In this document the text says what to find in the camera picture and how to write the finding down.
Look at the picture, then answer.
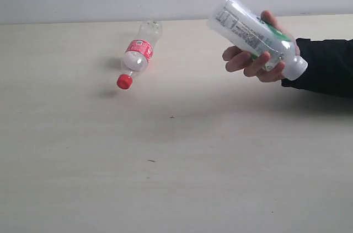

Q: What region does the person's open hand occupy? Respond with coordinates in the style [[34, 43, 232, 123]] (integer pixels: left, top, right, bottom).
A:
[[222, 10, 300, 83]]

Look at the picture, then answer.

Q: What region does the white bottle green leaf label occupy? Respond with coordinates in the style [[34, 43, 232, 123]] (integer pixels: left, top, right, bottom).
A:
[[207, 0, 308, 80]]

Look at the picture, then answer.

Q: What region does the clear bottle red label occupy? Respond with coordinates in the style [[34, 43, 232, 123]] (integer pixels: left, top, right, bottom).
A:
[[116, 20, 163, 90]]

